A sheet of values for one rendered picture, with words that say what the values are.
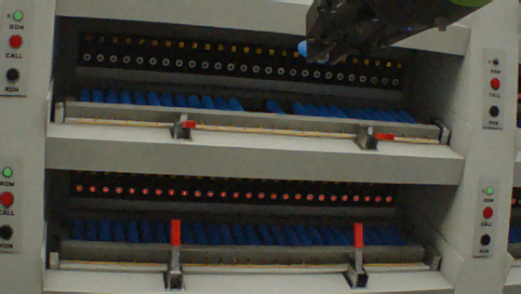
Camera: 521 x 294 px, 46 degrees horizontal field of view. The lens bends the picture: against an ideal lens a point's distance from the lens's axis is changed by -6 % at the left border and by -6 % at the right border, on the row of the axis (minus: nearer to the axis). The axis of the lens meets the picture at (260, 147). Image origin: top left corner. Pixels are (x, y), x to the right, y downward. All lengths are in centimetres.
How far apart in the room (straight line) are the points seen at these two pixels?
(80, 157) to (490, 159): 61
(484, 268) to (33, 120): 70
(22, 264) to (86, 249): 11
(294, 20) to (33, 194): 42
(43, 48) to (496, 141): 68
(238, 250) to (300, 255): 9
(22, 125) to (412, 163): 55
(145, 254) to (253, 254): 16
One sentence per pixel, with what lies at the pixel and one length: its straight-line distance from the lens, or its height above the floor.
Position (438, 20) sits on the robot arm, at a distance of 49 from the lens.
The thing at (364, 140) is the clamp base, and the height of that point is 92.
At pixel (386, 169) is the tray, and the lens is 95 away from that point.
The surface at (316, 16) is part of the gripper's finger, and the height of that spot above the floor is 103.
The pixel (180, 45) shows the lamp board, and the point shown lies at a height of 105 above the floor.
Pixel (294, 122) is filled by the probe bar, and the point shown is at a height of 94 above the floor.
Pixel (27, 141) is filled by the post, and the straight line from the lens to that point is 85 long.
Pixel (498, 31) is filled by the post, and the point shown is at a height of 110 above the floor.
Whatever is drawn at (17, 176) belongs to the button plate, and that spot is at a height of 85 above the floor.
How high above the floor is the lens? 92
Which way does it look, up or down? 1 degrees down
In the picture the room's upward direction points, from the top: 3 degrees clockwise
